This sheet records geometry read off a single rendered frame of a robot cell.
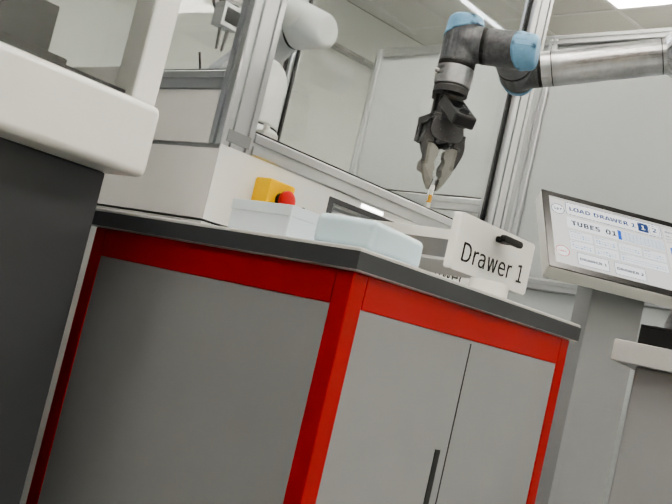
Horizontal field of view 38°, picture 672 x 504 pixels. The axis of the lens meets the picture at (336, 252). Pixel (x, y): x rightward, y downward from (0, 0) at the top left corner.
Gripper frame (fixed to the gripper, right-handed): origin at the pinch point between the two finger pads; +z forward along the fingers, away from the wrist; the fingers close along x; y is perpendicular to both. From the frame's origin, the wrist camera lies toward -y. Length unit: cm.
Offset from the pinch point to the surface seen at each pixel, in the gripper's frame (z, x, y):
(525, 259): 9.6, -24.7, 2.1
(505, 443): 44, -6, -38
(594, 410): 38, -86, 58
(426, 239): 11.7, 0.4, -3.6
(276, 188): 8.9, 30.1, 3.5
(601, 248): -6, -77, 56
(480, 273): 15.7, -11.3, -5.8
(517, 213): -31, -109, 171
